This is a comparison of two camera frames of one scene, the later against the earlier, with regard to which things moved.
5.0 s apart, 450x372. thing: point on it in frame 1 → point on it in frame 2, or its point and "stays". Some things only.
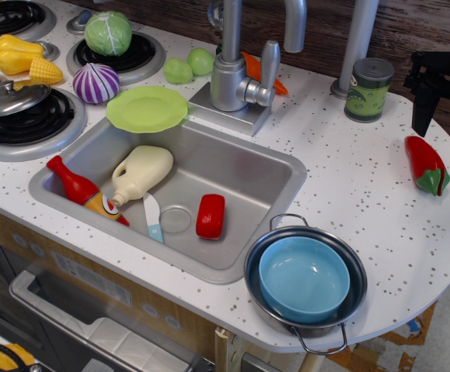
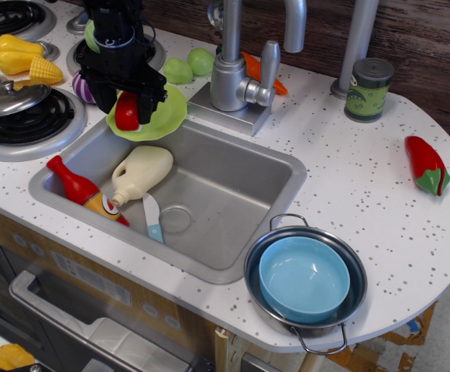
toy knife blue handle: x=152 y=215 stays
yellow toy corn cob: x=42 y=72 stays
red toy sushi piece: x=211 y=216 → x=127 y=111
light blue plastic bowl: x=304 y=279 stays
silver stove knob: x=77 y=25 stays
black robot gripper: x=433 y=74 → x=126 y=67
